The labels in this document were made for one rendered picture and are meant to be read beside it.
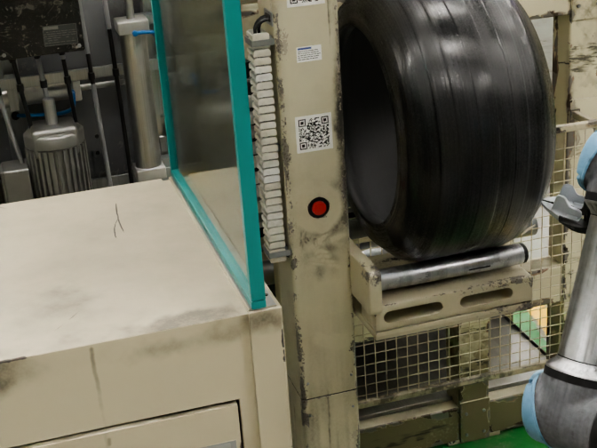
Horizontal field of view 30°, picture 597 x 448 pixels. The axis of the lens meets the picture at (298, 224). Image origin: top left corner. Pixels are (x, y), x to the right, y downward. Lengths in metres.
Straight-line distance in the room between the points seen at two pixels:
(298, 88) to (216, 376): 0.89
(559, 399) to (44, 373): 0.85
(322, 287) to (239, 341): 0.94
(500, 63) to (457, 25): 0.11
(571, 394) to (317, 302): 0.70
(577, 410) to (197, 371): 0.68
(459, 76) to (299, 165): 0.37
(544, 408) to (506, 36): 0.72
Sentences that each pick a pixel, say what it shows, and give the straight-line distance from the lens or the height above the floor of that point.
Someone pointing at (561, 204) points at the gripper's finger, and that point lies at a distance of 2.25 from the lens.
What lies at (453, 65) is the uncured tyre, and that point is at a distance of 2.10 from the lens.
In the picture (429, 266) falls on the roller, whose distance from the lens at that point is 2.33.
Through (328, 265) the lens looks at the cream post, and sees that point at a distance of 2.32.
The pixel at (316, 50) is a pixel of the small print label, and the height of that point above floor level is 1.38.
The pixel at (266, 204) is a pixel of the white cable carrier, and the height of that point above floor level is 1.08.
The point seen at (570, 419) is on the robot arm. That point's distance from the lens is 1.84.
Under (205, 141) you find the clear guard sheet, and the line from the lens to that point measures 1.55.
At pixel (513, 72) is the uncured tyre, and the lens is 2.14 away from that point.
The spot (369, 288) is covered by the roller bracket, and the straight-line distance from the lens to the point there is 2.24.
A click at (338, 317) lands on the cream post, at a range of 2.38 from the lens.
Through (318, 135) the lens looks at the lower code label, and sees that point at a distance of 2.22.
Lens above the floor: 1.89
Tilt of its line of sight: 22 degrees down
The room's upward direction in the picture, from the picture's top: 4 degrees counter-clockwise
